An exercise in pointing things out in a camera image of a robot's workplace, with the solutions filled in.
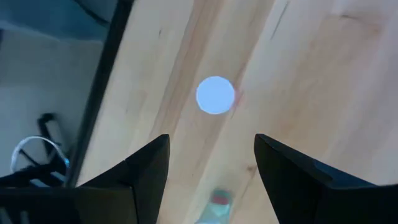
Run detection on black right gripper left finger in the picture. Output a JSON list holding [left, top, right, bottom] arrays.
[[0, 134, 170, 224]]

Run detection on green medicine bottle white cap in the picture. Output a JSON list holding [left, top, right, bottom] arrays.
[[194, 186, 234, 224]]

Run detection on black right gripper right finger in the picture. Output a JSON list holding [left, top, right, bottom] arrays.
[[254, 133, 398, 224]]

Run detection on pink medicine bottle white cap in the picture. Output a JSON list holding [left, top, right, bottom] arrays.
[[195, 75, 243, 115]]

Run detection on white cable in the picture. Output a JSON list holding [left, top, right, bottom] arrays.
[[10, 135, 70, 174]]

